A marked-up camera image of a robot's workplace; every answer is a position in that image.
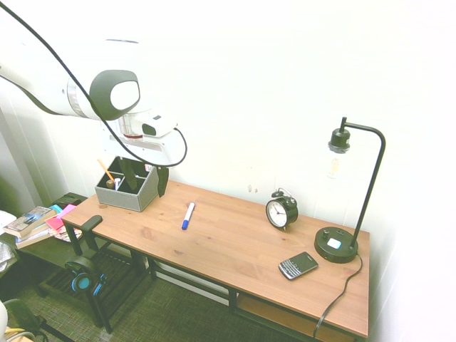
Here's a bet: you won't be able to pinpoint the thin tan book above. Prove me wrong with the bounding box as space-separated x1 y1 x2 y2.
14 227 53 250

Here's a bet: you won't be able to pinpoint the black and blue headphones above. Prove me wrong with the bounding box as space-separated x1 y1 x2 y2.
64 255 108 297

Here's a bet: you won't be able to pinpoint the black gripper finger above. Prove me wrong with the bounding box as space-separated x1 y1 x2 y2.
156 166 170 198
118 157 139 192

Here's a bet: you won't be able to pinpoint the black keypad phone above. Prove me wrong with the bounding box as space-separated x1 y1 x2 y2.
277 251 320 281

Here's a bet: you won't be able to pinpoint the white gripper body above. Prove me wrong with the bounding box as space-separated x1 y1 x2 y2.
101 128 181 167

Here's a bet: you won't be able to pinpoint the wooden desk with black frame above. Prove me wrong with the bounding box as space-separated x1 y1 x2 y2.
61 179 371 342

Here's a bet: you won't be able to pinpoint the silver foil bag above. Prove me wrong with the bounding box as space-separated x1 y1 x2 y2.
0 209 18 274

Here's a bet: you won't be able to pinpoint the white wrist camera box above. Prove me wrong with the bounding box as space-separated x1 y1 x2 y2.
140 113 178 139

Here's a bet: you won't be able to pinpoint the grey fabric desk organizer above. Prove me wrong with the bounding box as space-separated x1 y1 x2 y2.
94 156 160 213

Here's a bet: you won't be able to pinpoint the white marker with blue cap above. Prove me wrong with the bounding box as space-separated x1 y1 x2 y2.
181 201 197 231

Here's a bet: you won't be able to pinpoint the dark bag with straps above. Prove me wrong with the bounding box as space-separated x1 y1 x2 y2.
2 298 49 342

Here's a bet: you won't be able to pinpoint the black lamp power cord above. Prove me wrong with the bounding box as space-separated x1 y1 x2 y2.
312 252 364 339

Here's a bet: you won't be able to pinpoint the pink and patterned books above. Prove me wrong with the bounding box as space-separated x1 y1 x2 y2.
47 224 83 244

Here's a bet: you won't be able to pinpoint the black low side table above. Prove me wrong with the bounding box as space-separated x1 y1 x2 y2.
0 192 152 334

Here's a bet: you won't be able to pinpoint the pink sticky note pad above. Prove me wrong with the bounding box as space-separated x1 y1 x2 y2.
44 203 77 232

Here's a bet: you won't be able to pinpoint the thick paperback book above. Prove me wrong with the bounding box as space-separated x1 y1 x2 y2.
2 205 58 239

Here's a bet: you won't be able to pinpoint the orange pencil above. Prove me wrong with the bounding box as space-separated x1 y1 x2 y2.
96 158 116 183

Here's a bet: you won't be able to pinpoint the clear glass light bulb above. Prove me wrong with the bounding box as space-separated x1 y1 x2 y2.
326 147 345 180

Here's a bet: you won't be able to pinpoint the black desk lamp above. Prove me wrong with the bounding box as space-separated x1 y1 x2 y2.
313 116 387 265

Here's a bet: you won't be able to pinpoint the black headphone hook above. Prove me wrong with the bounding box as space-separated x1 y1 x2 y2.
81 214 104 251

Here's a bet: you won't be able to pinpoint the black twin-bell alarm clock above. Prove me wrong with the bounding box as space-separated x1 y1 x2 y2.
264 187 299 231

